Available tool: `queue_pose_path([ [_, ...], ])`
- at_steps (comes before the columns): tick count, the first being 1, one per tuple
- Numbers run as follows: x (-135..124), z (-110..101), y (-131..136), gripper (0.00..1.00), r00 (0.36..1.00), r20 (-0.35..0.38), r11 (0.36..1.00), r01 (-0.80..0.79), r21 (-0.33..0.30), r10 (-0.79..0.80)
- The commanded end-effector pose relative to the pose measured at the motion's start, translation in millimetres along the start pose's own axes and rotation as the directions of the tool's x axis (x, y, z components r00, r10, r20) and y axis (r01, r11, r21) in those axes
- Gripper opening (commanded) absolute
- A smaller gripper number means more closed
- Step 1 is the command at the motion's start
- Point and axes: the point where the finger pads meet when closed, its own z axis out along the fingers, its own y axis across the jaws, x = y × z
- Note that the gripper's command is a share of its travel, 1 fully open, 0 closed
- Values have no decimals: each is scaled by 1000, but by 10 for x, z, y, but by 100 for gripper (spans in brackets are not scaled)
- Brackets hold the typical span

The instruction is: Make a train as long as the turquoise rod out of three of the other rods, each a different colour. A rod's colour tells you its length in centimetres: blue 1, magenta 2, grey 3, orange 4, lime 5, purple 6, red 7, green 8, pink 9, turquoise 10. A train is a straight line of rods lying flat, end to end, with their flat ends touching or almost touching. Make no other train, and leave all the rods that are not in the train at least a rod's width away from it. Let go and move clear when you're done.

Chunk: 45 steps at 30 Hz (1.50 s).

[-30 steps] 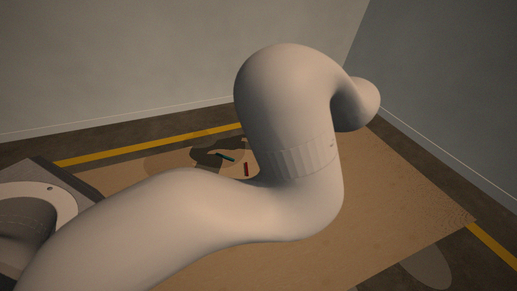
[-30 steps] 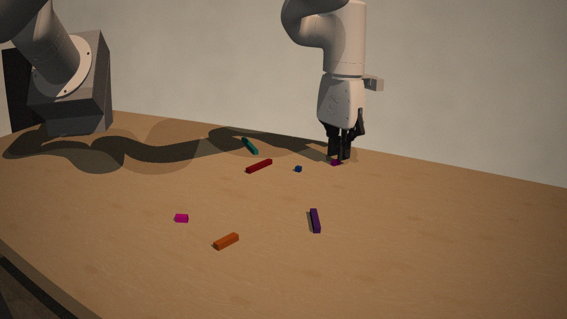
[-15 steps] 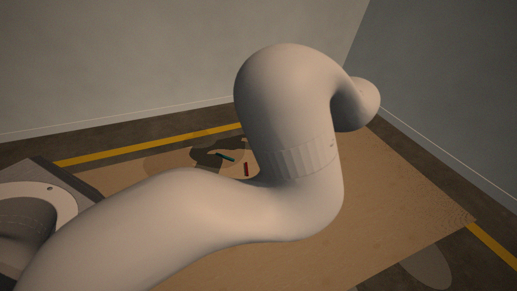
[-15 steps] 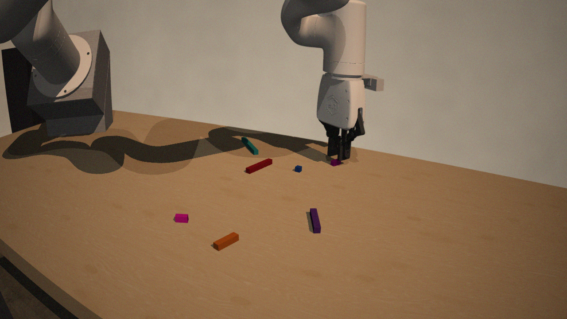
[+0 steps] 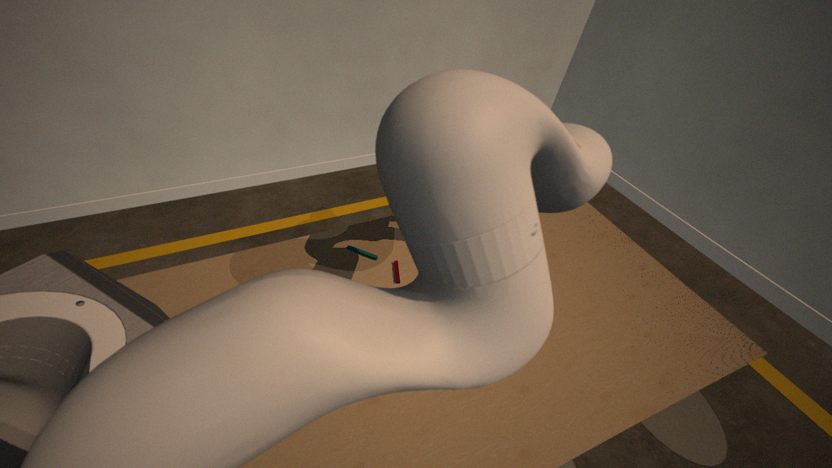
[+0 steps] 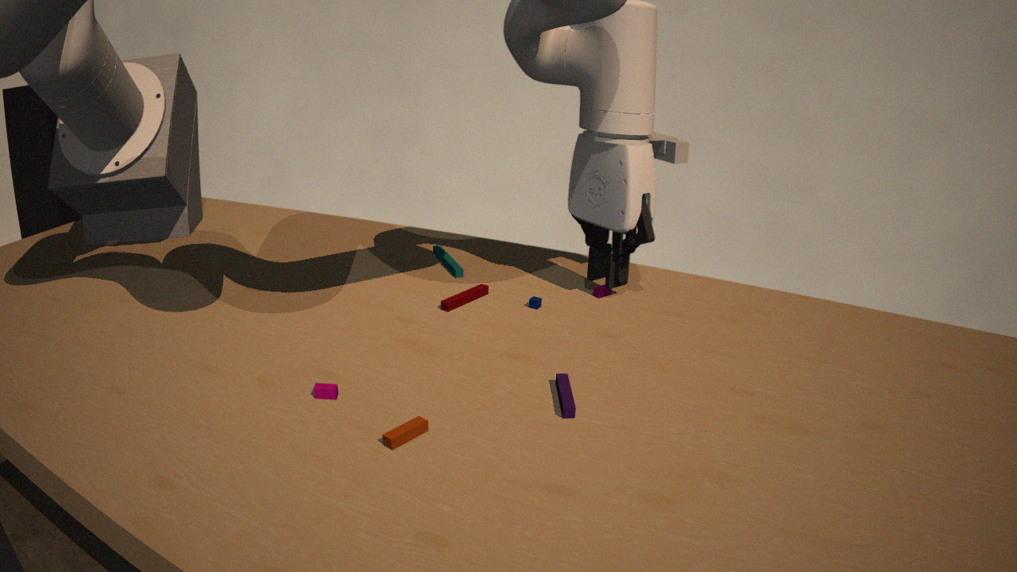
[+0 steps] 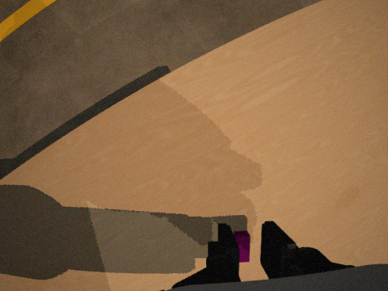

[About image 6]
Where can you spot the purple rod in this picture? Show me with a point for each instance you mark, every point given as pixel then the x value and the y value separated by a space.
pixel 566 399

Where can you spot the orange rod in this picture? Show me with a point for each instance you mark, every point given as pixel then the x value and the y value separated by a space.
pixel 405 432

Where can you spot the turquoise rod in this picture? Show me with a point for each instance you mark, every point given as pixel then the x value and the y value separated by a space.
pixel 448 261

